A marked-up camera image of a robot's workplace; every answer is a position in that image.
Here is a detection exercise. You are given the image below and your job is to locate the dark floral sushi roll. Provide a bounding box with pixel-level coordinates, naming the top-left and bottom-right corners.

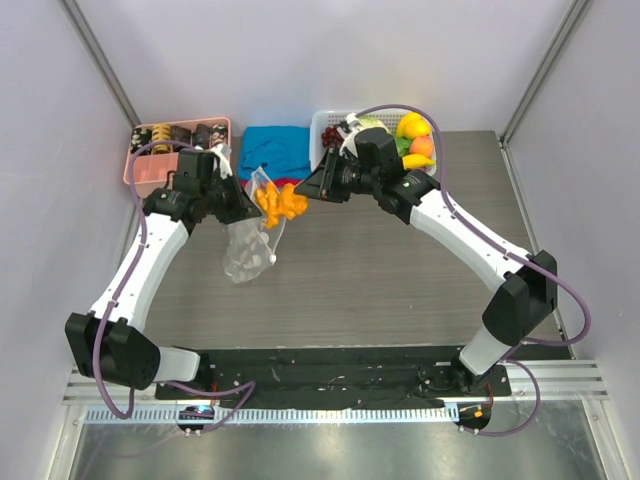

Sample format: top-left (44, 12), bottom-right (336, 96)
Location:
top-left (129, 126), bottom-right (152, 155)

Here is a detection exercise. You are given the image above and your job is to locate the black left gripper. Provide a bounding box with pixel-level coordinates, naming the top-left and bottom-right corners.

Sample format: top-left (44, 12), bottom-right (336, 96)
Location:
top-left (201, 169), bottom-right (262, 225)

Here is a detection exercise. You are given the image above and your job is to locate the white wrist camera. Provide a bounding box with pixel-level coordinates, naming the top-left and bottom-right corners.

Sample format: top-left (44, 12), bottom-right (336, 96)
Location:
top-left (337, 113), bottom-right (365, 158)
top-left (209, 143), bottom-right (234, 180)

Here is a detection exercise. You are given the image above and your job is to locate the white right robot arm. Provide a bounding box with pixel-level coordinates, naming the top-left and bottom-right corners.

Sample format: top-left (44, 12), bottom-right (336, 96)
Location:
top-left (295, 127), bottom-right (557, 395)

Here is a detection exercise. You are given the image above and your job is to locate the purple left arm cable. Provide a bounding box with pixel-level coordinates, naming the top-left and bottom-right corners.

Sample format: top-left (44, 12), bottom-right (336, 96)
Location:
top-left (94, 139), bottom-right (206, 420)

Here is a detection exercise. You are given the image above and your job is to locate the peach fruit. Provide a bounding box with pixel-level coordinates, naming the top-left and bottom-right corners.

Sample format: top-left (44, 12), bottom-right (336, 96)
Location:
top-left (409, 136), bottom-right (435, 158)

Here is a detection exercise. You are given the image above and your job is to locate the black roll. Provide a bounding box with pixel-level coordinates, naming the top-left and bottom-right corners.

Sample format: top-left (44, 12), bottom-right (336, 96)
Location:
top-left (192, 123), bottom-right (211, 150)

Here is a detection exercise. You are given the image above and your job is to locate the clear zip top bag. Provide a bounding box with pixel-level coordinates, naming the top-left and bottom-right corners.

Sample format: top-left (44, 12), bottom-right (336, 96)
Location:
top-left (222, 168), bottom-right (287, 284)

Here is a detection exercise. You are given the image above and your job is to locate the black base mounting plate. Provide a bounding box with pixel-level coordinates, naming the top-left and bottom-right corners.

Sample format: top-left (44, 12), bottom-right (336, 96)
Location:
top-left (154, 344), bottom-right (514, 411)

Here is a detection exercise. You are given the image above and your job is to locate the white plastic basket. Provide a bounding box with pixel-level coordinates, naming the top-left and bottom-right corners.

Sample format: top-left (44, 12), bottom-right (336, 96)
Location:
top-left (310, 108), bottom-right (437, 175)

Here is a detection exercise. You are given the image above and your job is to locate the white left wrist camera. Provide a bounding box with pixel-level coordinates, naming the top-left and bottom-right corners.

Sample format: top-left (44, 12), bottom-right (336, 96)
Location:
top-left (209, 143), bottom-right (234, 180)

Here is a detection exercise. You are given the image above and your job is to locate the white slotted cable duct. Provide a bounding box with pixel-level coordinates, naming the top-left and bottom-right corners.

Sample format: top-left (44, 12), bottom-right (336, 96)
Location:
top-left (84, 405), bottom-right (461, 425)

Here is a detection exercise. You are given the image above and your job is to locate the pink floral roll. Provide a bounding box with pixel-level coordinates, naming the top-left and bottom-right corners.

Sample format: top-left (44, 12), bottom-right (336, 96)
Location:
top-left (209, 122), bottom-right (229, 148)

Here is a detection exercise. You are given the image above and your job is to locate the dark brown roll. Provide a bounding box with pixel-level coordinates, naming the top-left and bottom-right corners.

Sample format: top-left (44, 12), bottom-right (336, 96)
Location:
top-left (171, 125), bottom-right (192, 152)

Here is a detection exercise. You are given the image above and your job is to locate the pink divided storage box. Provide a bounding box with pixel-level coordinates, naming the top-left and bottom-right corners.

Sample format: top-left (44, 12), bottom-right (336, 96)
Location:
top-left (123, 117), bottom-right (232, 198)

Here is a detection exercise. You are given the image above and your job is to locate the orange ginger root toy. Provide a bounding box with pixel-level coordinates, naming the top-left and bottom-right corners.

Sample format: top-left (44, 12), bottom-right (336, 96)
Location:
top-left (254, 183), bottom-right (309, 229)

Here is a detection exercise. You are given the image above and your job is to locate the red grape bunch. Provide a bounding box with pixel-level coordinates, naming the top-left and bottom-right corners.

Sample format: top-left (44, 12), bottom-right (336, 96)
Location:
top-left (321, 125), bottom-right (344, 149)

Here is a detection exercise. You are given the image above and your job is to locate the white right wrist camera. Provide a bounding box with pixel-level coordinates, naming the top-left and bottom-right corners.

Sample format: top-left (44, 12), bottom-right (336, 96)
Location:
top-left (337, 113), bottom-right (365, 158)

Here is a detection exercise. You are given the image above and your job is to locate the yellow striped roll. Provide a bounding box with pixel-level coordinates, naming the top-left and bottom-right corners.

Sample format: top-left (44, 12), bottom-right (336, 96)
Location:
top-left (152, 123), bottom-right (172, 155)

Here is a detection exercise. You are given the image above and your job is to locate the blue folded cloth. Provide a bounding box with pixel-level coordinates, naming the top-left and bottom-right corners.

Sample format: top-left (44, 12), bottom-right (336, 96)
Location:
top-left (237, 126), bottom-right (311, 180)

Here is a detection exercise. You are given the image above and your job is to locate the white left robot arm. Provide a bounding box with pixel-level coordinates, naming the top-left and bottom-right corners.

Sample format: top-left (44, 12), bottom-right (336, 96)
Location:
top-left (65, 144), bottom-right (261, 399)

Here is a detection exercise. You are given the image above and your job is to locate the yellow banana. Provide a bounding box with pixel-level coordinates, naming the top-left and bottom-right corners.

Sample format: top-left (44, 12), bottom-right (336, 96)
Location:
top-left (402, 153), bottom-right (436, 170)

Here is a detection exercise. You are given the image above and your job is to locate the magenta folded cloth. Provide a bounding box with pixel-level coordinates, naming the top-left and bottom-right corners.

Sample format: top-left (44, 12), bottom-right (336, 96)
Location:
top-left (240, 178), bottom-right (302, 189)

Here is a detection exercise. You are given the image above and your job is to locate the green lettuce leaf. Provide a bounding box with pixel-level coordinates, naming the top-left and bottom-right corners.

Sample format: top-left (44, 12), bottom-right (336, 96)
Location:
top-left (394, 137), bottom-right (412, 157)

